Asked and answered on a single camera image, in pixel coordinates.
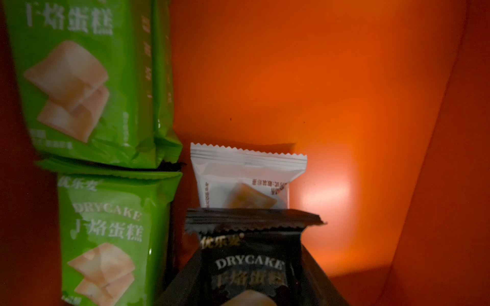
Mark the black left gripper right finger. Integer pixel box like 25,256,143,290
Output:
300,246,350,306

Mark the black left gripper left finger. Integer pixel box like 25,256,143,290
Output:
154,250,203,306

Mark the black cookie packet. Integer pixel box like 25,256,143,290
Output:
185,209,323,305

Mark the green cookie packet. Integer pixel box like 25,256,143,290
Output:
2,1,182,169
38,158,182,305

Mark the white cookie packet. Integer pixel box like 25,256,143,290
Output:
190,143,308,209

